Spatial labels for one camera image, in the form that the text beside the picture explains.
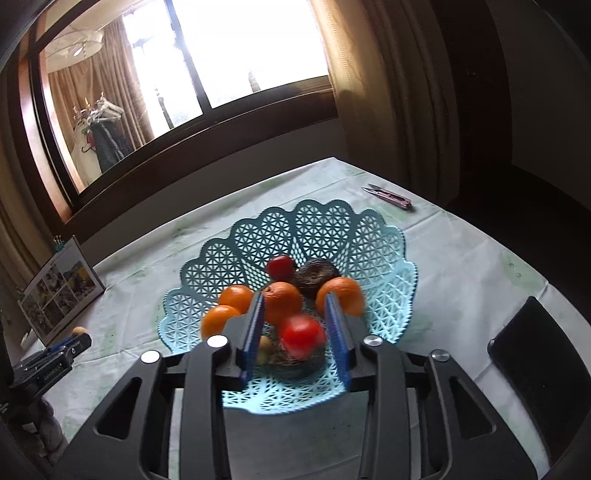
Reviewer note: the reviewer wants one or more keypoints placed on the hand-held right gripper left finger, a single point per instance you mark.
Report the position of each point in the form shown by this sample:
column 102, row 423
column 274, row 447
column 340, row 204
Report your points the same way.
column 254, row 341

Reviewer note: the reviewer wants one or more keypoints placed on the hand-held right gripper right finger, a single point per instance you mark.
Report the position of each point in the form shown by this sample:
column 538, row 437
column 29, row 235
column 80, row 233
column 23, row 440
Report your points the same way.
column 336, row 341

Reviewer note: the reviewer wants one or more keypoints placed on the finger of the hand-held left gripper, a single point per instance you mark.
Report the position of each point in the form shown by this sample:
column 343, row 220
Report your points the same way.
column 64, row 348

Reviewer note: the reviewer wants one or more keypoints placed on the red round fruit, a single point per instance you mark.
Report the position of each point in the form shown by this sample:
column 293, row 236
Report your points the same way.
column 281, row 267
column 302, row 337

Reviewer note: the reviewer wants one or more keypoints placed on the orange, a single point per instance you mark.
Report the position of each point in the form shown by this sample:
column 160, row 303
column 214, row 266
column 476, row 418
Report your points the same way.
column 220, row 321
column 341, row 295
column 235, row 297
column 281, row 302

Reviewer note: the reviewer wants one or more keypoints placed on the dark brown round fruit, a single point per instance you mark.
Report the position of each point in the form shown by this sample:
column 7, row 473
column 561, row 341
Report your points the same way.
column 316, row 277

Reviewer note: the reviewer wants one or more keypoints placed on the light blue plastic fruit basket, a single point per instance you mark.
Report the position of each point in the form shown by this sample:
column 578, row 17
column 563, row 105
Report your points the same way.
column 323, row 230

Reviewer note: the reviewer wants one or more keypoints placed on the teal pen holder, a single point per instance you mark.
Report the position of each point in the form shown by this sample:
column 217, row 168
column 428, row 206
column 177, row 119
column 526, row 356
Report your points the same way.
column 58, row 244

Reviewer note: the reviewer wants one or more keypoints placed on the pale green tablecloth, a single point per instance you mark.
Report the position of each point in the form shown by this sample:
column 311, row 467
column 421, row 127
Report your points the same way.
column 438, row 258

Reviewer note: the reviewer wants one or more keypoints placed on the beige curtain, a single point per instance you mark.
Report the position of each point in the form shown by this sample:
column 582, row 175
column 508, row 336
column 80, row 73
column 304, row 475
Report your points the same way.
column 392, row 92
column 18, row 221

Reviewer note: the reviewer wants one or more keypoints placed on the pink thread snips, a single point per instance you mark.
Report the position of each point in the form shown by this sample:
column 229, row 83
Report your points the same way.
column 390, row 197

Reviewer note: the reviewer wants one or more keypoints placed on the hanging clothes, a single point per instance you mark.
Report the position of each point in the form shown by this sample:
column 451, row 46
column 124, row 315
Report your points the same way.
column 108, row 143

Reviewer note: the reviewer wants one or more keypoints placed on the white ceiling lamp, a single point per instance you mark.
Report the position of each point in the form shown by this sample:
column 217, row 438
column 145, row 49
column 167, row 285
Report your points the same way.
column 74, row 44

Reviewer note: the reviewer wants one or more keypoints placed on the photo collage frame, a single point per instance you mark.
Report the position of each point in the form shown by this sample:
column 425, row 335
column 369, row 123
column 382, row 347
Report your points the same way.
column 55, row 290

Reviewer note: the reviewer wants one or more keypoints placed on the dark wooden window frame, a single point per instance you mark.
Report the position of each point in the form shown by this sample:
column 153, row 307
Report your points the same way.
column 184, row 152

